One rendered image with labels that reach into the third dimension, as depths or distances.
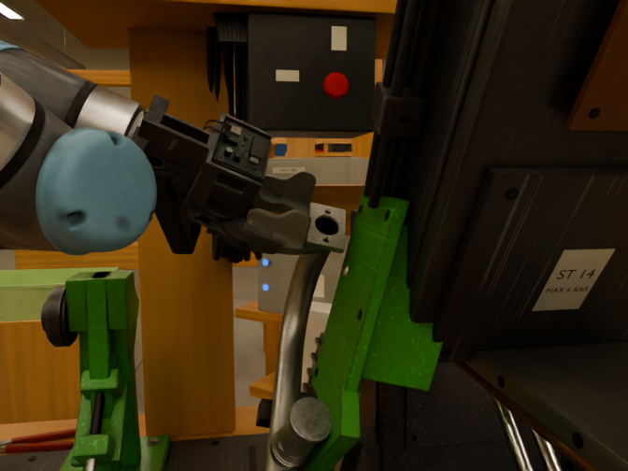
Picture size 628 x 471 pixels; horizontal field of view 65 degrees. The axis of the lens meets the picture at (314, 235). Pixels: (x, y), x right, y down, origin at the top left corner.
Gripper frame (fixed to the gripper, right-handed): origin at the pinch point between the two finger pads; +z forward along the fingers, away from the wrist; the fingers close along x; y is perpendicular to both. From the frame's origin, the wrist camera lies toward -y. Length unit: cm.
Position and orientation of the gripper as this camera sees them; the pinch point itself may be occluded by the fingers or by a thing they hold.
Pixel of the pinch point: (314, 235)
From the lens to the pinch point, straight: 53.0
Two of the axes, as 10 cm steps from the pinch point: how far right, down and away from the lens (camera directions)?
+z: 8.8, 3.6, 3.1
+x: 0.8, -7.6, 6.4
